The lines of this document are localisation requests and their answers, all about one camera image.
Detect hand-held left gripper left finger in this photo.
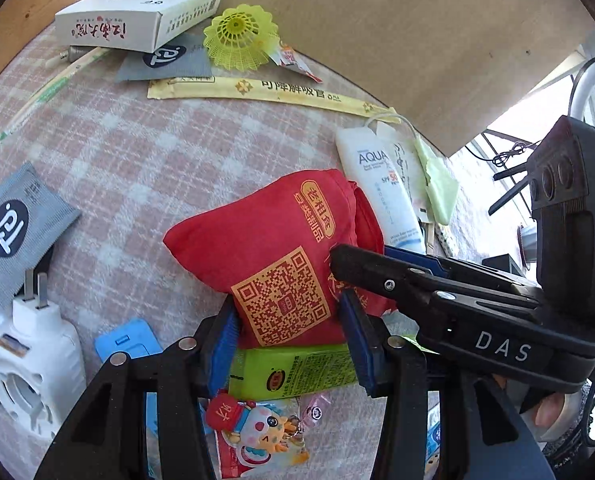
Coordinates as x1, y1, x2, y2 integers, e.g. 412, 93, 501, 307
34, 300, 238, 480

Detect grey sachet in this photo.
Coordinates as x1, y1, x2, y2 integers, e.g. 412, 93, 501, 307
114, 35, 213, 82
0, 162, 83, 308

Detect light green cloth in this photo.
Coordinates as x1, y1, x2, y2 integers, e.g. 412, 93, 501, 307
412, 137, 461, 227

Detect red cloth bag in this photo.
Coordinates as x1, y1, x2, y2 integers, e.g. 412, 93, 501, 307
163, 169, 399, 348

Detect green wrapped chopsticks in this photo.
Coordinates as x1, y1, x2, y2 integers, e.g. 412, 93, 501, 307
0, 46, 112, 141

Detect white cardboard box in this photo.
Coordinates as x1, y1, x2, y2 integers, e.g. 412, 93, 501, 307
54, 0, 225, 54

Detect ring light with black tripod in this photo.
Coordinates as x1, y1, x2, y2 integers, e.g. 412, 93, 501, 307
487, 57, 595, 216

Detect cartoon doll keychain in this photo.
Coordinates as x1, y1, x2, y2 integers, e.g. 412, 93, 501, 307
204, 391, 311, 466

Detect yellow plastic shuttlecock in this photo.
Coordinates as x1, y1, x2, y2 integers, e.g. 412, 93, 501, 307
202, 4, 281, 72

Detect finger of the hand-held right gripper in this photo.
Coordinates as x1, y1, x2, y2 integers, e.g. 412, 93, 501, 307
330, 243, 543, 323
384, 245, 533, 288

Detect pine plank panel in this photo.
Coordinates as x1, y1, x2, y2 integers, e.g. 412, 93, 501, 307
0, 0, 109, 103

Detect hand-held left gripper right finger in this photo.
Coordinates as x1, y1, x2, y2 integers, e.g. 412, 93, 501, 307
340, 290, 558, 480

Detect small red sachet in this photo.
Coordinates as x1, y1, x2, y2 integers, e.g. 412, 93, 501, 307
276, 42, 324, 84

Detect pink keyring tag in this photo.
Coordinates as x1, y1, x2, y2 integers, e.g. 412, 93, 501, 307
297, 394, 334, 432

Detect yellow chopstick packet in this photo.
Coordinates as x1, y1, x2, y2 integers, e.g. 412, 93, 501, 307
147, 76, 399, 122

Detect light wooden board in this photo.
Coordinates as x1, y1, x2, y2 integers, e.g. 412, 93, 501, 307
94, 0, 595, 159

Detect person's right hand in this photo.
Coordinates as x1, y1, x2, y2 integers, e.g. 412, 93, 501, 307
522, 389, 585, 443

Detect white sunscreen tube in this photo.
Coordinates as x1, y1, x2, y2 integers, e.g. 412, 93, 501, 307
336, 125, 428, 256

